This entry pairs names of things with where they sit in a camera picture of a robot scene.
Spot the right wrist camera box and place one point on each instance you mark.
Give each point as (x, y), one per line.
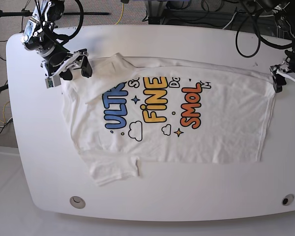
(52, 82)

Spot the left table cable grommet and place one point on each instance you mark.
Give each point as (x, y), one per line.
(77, 202)

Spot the table cable grommet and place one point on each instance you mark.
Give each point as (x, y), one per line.
(288, 199)
(77, 202)

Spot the white printed T-shirt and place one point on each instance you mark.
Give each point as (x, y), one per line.
(136, 109)

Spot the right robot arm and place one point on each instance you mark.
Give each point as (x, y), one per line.
(45, 43)

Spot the right table cable grommet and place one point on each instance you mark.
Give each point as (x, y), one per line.
(288, 199)

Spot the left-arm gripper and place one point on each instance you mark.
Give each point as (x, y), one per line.
(281, 72)

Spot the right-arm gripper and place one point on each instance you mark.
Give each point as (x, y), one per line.
(62, 63)

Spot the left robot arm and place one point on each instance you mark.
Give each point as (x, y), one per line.
(284, 17)

